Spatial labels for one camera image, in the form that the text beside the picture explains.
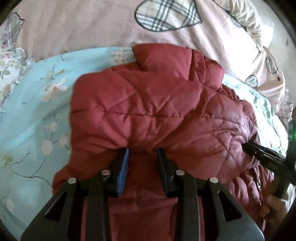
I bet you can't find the red quilted puffer jacket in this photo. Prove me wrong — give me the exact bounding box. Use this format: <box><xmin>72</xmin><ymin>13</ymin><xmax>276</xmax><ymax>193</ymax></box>
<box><xmin>53</xmin><ymin>44</ymin><xmax>273</xmax><ymax>240</ymax></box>

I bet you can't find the beige satin pillow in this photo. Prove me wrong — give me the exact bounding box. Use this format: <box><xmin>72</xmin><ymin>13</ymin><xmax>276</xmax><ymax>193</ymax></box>
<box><xmin>214</xmin><ymin>0</ymin><xmax>263</xmax><ymax>48</ymax></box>

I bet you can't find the light blue floral bed sheet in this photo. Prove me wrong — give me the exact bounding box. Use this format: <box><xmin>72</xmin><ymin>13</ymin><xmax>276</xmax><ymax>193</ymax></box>
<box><xmin>1</xmin><ymin>47</ymin><xmax>134</xmax><ymax>240</ymax></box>

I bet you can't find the person's right hand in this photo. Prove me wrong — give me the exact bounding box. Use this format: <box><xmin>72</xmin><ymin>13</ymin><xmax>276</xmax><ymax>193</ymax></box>
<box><xmin>259</xmin><ymin>195</ymin><xmax>292</xmax><ymax>239</ymax></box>

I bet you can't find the pink quilt with plaid hearts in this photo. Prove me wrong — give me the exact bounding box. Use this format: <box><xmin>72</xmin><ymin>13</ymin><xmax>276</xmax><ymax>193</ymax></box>
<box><xmin>1</xmin><ymin>1</ymin><xmax>293</xmax><ymax>125</ymax></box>

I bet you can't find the white pink floral pillow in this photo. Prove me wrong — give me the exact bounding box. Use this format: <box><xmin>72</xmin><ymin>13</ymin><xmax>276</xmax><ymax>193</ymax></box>
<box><xmin>1</xmin><ymin>45</ymin><xmax>35</xmax><ymax>113</ymax></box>

